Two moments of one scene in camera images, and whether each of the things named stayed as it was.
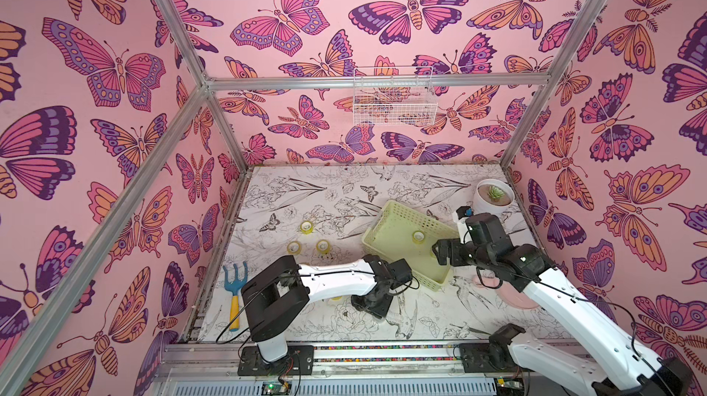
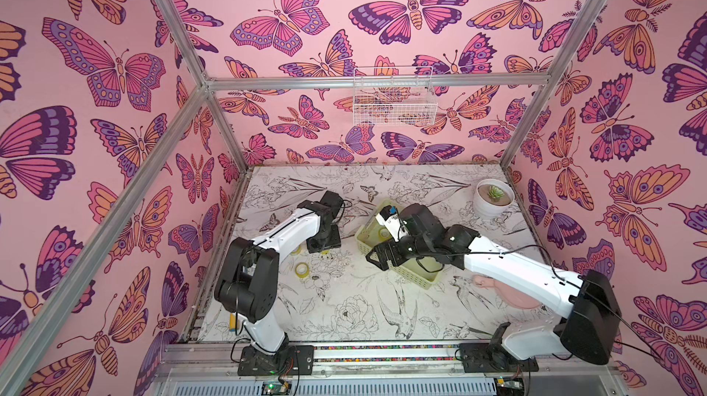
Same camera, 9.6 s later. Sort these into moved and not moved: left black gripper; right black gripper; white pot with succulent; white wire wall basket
Moved: right black gripper; left black gripper
Not moved: white pot with succulent; white wire wall basket
